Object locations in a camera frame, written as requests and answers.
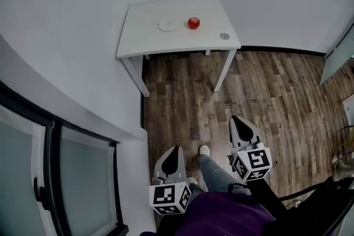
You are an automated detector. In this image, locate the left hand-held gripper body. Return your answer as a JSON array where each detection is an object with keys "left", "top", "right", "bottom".
[{"left": 148, "top": 176, "right": 192, "bottom": 216}]

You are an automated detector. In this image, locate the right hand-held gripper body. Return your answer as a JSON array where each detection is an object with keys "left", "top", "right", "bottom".
[{"left": 231, "top": 141, "right": 273, "bottom": 183}]

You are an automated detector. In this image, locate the white plate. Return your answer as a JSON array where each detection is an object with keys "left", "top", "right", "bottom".
[{"left": 157, "top": 20, "right": 177, "bottom": 32}]

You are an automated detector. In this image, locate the person's right forearm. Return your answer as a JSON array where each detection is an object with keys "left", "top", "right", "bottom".
[{"left": 245, "top": 179, "right": 289, "bottom": 213}]

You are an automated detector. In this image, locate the person's leg in jeans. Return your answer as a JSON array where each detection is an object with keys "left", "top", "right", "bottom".
[{"left": 196, "top": 154, "right": 251, "bottom": 197}]

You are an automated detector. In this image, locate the person's purple sweater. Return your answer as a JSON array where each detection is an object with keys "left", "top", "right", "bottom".
[{"left": 142, "top": 191, "right": 277, "bottom": 236}]

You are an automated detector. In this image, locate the white table leg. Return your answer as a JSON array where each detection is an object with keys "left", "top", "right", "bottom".
[
  {"left": 121, "top": 57, "right": 150, "bottom": 98},
  {"left": 213, "top": 49, "right": 238, "bottom": 93}
]

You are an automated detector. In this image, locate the black framed glass door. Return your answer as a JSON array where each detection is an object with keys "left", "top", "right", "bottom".
[{"left": 0, "top": 79, "right": 130, "bottom": 236}]

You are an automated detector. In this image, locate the black bag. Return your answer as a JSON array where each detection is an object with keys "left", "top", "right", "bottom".
[{"left": 262, "top": 176, "right": 354, "bottom": 236}]

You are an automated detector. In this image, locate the white cabinet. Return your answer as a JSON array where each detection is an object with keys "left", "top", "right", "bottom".
[{"left": 341, "top": 93, "right": 354, "bottom": 127}]

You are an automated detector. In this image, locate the frosted glass partition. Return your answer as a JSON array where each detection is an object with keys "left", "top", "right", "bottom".
[{"left": 319, "top": 32, "right": 354, "bottom": 87}]

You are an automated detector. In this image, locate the black door handle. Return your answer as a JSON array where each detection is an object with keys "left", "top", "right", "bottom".
[{"left": 33, "top": 177, "right": 47, "bottom": 206}]

